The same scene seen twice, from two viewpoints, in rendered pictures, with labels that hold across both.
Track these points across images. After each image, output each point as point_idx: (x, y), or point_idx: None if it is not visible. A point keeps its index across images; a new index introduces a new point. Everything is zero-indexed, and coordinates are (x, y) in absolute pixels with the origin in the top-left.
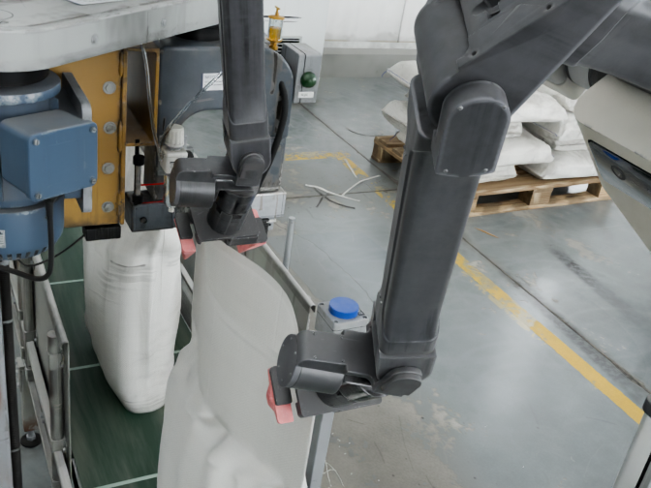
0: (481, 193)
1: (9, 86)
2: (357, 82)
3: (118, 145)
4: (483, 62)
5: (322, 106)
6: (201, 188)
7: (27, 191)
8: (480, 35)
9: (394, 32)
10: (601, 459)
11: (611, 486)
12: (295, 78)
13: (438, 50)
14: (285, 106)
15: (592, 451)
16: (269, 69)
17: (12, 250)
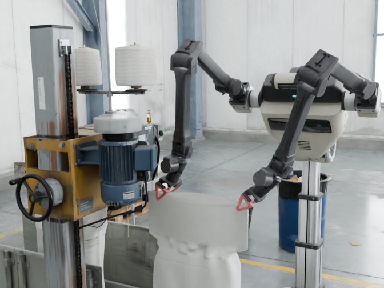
0: (123, 211)
1: (128, 139)
2: (10, 191)
3: None
4: (323, 73)
5: (3, 206)
6: (175, 163)
7: (151, 168)
8: (320, 69)
9: (20, 160)
10: (248, 279)
11: (259, 284)
12: (158, 133)
13: (312, 74)
14: (159, 143)
15: (243, 278)
16: (152, 131)
17: (135, 198)
